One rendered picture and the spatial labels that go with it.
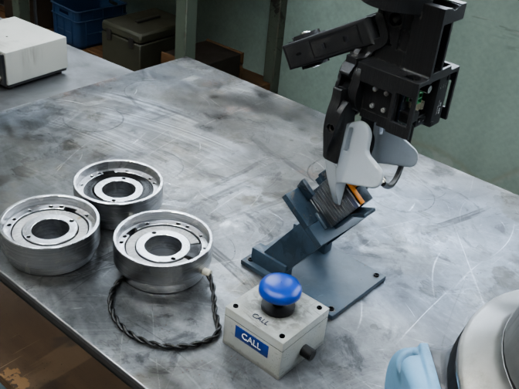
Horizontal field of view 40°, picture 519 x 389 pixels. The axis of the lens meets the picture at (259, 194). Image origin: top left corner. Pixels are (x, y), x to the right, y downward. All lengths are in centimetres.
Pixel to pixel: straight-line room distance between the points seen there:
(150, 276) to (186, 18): 162
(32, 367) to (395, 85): 65
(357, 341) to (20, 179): 48
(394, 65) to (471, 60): 168
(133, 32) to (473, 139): 125
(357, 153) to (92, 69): 102
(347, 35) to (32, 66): 97
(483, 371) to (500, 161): 202
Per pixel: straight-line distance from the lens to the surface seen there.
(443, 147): 243
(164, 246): 79
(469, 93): 233
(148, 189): 86
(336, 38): 66
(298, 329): 65
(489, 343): 36
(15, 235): 80
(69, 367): 103
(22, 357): 106
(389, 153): 71
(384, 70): 62
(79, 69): 161
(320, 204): 73
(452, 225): 93
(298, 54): 69
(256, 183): 95
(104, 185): 87
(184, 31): 229
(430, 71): 61
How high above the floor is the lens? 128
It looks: 31 degrees down
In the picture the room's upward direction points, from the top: 6 degrees clockwise
